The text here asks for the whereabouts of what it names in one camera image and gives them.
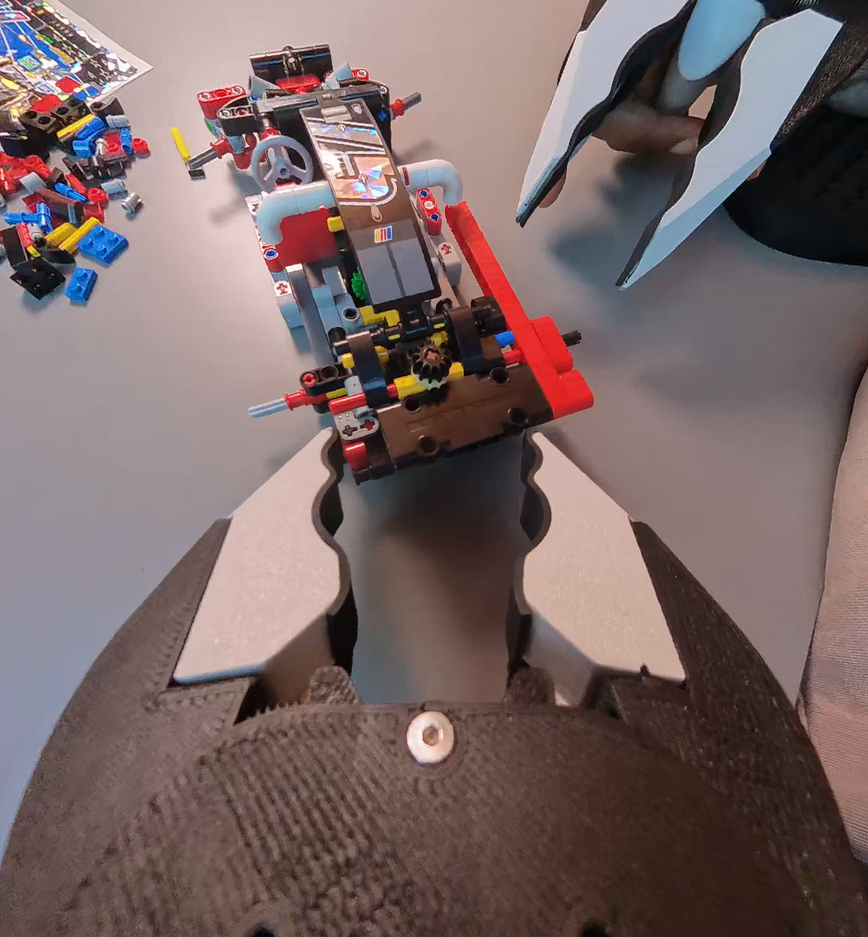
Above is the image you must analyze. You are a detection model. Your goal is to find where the holographic sticker sheet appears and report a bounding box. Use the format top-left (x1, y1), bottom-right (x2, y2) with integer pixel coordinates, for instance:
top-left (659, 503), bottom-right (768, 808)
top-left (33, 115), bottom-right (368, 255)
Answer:
top-left (0, 0), bottom-right (153, 140)

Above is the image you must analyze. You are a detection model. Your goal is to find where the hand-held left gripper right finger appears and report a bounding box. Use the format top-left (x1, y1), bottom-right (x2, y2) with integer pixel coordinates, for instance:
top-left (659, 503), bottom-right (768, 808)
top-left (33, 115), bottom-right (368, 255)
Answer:
top-left (509, 430), bottom-right (685, 705)

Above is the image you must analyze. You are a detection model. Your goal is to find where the pile of mixed lego pieces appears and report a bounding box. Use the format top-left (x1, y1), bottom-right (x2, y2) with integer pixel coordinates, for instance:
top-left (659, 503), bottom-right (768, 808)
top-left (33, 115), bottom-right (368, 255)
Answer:
top-left (0, 95), bottom-right (153, 303)

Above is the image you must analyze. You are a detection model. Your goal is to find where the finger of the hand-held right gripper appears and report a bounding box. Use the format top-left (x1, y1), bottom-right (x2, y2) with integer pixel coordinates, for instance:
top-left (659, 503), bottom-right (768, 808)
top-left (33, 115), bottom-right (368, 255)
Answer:
top-left (614, 11), bottom-right (845, 291)
top-left (515, 0), bottom-right (699, 228)

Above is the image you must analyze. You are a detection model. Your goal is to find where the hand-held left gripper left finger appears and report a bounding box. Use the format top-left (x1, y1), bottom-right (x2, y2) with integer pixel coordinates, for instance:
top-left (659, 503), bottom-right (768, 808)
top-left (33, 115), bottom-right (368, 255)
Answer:
top-left (172, 428), bottom-right (360, 685)

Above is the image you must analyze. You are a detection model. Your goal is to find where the black chair armrest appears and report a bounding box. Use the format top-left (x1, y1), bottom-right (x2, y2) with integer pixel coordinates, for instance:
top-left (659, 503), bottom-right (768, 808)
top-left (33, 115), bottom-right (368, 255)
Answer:
top-left (723, 110), bottom-right (868, 268)

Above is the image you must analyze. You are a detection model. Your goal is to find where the lego car chassis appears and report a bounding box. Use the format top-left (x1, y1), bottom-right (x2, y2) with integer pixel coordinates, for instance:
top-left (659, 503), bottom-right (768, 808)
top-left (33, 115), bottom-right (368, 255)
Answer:
top-left (196, 44), bottom-right (596, 486)

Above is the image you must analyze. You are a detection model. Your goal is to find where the person's right hand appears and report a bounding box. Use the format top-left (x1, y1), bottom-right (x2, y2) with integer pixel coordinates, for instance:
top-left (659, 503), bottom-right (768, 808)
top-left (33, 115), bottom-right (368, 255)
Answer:
top-left (597, 94), bottom-right (707, 156)

